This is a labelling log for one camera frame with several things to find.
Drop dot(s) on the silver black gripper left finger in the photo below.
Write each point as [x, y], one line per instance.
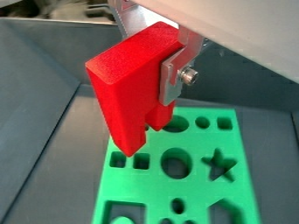
[133, 17]

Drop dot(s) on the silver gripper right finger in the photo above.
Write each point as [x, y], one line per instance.
[176, 68]

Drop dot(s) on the red double-square block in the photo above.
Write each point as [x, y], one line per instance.
[124, 75]

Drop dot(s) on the green shape sorting board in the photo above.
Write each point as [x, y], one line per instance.
[187, 178]

